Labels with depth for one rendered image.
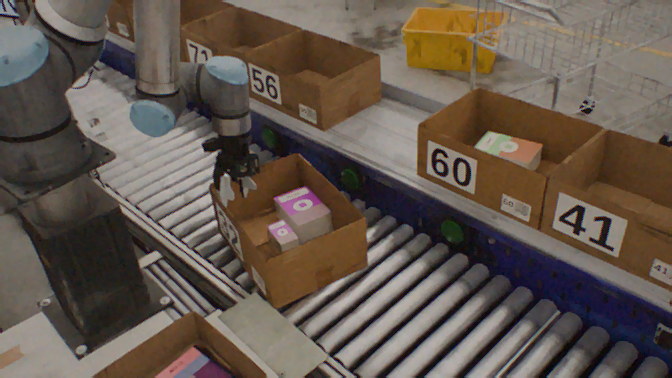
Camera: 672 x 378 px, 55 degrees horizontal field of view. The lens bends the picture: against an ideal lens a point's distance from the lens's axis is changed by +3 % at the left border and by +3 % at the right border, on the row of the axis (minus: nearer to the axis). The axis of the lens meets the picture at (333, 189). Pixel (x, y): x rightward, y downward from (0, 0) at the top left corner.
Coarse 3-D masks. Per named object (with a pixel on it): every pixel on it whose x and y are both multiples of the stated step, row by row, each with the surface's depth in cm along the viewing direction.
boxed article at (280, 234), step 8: (272, 224) 184; (280, 224) 184; (272, 232) 181; (280, 232) 181; (288, 232) 180; (272, 240) 183; (280, 240) 178; (288, 240) 177; (296, 240) 178; (280, 248) 178; (288, 248) 178
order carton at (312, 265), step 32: (288, 160) 192; (256, 192) 192; (288, 192) 198; (320, 192) 187; (256, 224) 191; (352, 224) 163; (256, 256) 160; (288, 256) 157; (320, 256) 162; (352, 256) 169; (288, 288) 162
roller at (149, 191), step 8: (248, 144) 234; (216, 152) 228; (200, 160) 224; (208, 160) 225; (216, 160) 226; (184, 168) 221; (192, 168) 221; (200, 168) 222; (168, 176) 217; (176, 176) 218; (184, 176) 219; (152, 184) 214; (160, 184) 214; (168, 184) 215; (136, 192) 211; (144, 192) 211; (152, 192) 212; (128, 200) 209; (136, 200) 209; (144, 200) 210
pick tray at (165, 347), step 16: (192, 320) 152; (160, 336) 147; (176, 336) 151; (192, 336) 155; (208, 336) 151; (224, 336) 144; (128, 352) 142; (144, 352) 146; (160, 352) 149; (176, 352) 153; (224, 352) 148; (240, 352) 140; (112, 368) 141; (128, 368) 144; (144, 368) 147; (160, 368) 150; (240, 368) 145; (256, 368) 137
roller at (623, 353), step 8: (616, 344) 150; (624, 344) 148; (608, 352) 148; (616, 352) 147; (624, 352) 146; (632, 352) 147; (608, 360) 145; (616, 360) 145; (624, 360) 145; (632, 360) 147; (600, 368) 144; (608, 368) 143; (616, 368) 143; (624, 368) 144; (592, 376) 142; (600, 376) 142; (608, 376) 142; (616, 376) 142
